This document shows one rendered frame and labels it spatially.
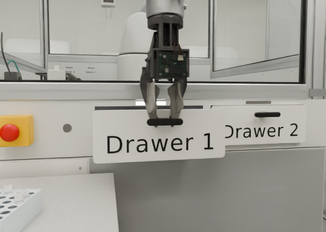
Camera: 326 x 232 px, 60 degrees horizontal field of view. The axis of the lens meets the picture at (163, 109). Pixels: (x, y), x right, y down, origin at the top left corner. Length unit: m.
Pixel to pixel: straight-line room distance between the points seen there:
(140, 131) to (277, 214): 0.54
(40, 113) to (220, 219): 0.57
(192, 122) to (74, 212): 0.29
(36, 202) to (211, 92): 0.52
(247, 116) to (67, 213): 0.53
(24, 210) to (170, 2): 0.43
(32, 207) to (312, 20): 0.86
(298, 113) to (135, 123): 0.51
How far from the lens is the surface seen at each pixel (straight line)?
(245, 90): 0.84
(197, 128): 0.63
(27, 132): 0.73
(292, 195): 0.98
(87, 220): 0.50
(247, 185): 0.89
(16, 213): 0.48
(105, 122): 0.59
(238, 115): 0.82
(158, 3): 0.56
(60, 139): 0.77
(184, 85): 0.59
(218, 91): 0.81
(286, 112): 0.89
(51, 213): 0.54
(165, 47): 0.52
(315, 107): 0.97
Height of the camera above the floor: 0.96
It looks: 3 degrees down
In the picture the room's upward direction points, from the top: straight up
